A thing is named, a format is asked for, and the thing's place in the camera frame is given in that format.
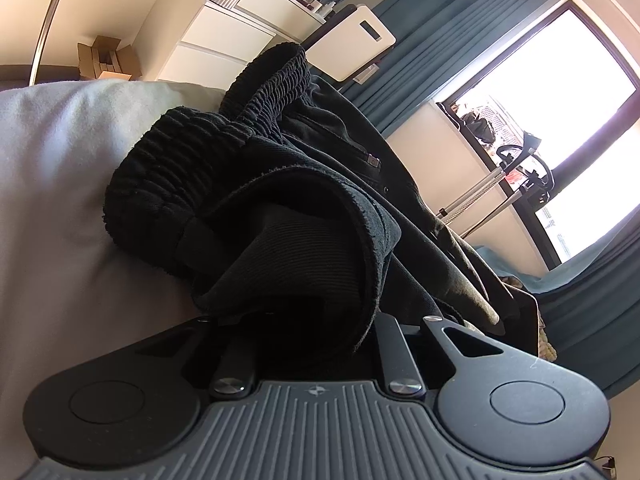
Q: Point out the dark framed window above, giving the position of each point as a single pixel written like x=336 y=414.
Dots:
x=565 y=110

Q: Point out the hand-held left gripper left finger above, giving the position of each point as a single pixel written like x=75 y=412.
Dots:
x=234 y=357

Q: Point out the teal curtain beside chair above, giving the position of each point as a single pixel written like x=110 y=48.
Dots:
x=440 y=25

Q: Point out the teal curtain beside bench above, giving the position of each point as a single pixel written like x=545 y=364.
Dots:
x=590 y=310

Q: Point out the white dresser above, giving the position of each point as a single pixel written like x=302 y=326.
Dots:
x=220 y=30

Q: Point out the bed with light sheet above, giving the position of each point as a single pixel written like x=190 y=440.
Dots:
x=55 y=200

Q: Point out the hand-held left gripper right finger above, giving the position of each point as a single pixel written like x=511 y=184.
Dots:
x=396 y=352

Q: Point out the cream knitted blanket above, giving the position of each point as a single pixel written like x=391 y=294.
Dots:
x=546 y=342

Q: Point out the black pants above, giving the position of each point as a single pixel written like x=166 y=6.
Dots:
x=280 y=220

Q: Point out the white chair with dark frame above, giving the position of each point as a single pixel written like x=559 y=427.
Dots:
x=350 y=40

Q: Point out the light blue cloth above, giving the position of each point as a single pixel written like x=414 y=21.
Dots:
x=520 y=270

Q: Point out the curved metal pole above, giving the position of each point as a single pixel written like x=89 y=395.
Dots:
x=47 y=20

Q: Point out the cardboard box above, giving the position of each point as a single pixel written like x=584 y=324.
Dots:
x=107 y=60

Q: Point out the metal crutches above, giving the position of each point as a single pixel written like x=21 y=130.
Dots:
x=480 y=195

